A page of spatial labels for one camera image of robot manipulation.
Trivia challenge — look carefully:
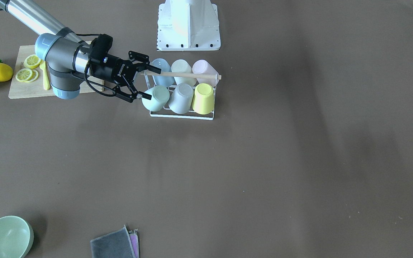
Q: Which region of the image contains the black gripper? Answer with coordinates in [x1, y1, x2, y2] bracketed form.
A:
[89, 51, 162, 103]

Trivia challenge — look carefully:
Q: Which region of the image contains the mint green cup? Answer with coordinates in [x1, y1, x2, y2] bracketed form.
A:
[142, 85, 170, 112]

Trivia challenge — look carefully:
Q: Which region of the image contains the pink plastic cup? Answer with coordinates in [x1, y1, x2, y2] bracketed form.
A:
[192, 60, 219, 87]

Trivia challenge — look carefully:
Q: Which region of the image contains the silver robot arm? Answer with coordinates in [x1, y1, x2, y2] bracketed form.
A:
[0, 0, 162, 103]

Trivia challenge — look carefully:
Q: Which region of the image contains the light blue cup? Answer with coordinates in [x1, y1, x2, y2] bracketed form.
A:
[151, 58, 175, 87]

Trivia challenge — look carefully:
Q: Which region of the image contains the pale green cup on rack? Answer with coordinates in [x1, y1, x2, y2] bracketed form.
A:
[171, 59, 197, 87]

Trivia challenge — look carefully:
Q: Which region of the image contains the grey cup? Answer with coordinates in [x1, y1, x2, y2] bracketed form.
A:
[167, 83, 194, 114]

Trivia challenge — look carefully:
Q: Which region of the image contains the yellow cup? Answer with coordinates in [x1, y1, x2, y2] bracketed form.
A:
[192, 83, 215, 115]

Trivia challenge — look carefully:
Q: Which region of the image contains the yellow plastic knife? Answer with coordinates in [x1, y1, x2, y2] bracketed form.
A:
[39, 60, 51, 90]

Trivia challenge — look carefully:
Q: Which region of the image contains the lemon slice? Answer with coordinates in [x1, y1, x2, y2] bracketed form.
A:
[23, 54, 42, 69]
[15, 68, 39, 83]

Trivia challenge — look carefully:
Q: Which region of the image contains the bamboo cutting board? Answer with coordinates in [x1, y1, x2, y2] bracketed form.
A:
[8, 40, 105, 100]

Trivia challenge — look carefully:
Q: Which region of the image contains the grey folded cloth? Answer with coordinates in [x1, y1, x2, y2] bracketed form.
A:
[90, 226, 140, 258]

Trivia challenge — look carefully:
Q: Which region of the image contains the mint green bowl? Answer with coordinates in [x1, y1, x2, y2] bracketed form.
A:
[0, 215, 34, 258]

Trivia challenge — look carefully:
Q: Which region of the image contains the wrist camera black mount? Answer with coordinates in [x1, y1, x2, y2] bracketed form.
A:
[89, 34, 113, 64]

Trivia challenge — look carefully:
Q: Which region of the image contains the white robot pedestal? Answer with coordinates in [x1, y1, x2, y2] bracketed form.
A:
[156, 0, 221, 51]

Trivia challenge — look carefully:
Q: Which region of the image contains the white wire cup holder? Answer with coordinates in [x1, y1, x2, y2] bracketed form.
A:
[142, 71, 222, 120]

